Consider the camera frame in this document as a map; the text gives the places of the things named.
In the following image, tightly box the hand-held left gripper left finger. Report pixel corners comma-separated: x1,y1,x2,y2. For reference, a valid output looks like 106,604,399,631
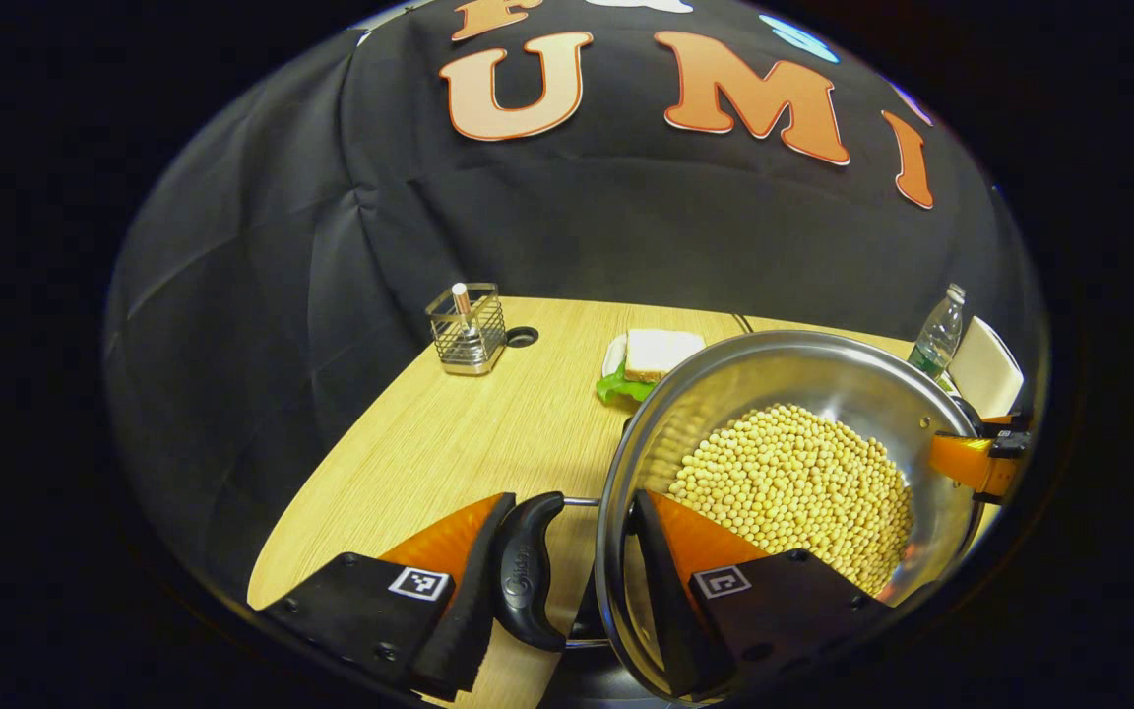
257,490,519,702

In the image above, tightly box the clear plastic water bottle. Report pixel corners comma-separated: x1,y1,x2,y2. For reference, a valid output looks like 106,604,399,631
907,284,967,380

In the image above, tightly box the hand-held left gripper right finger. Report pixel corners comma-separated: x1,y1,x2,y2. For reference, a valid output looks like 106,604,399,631
631,489,893,702

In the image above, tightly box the white toaster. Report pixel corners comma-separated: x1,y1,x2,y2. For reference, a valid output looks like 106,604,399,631
946,315,1026,419

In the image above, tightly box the stainless steel pot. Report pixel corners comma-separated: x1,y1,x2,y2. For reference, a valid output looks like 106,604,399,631
493,330,986,705

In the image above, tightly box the sandwich with lettuce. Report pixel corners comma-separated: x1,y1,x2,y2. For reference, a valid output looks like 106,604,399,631
597,328,708,405

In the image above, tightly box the pile of soybeans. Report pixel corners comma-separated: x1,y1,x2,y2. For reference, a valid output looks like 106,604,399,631
667,402,915,597

